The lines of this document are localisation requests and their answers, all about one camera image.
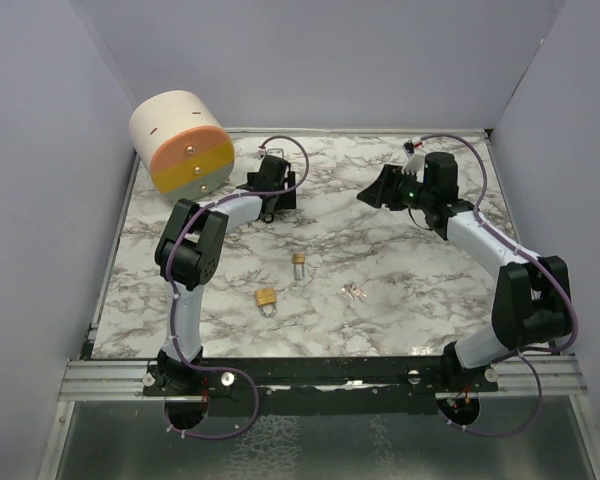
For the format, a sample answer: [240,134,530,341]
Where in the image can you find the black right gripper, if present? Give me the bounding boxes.
[358,164,434,211]

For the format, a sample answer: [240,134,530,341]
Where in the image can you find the small silver key bunch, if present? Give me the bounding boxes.
[342,283,368,301]

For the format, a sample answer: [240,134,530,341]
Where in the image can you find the orange black padlock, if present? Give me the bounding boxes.
[260,211,276,224]

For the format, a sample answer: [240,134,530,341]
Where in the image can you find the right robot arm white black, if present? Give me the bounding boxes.
[357,152,573,391]

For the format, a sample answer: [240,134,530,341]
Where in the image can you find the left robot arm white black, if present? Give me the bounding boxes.
[154,154,297,395]

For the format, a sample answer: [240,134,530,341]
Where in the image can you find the cream cylindrical drawer box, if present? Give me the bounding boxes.
[129,90,235,201]

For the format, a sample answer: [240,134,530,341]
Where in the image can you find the small brass long-shackle padlock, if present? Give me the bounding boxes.
[292,253,306,280]

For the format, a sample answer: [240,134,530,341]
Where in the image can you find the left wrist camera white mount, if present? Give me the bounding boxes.
[258,144,285,159]

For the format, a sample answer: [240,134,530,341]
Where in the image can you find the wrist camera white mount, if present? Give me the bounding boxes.
[258,144,285,159]
[402,138,425,175]

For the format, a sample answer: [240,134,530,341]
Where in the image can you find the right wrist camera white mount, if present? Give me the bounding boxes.
[402,138,425,175]

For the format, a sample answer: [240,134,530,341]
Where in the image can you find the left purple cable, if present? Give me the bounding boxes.
[163,135,310,442]

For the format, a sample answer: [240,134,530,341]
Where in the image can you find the purple cable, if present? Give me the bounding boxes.
[163,135,310,442]
[419,133,582,438]

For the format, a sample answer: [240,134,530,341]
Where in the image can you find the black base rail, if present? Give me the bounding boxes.
[143,354,497,417]

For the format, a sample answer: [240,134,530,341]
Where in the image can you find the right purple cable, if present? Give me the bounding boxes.
[419,133,582,438]

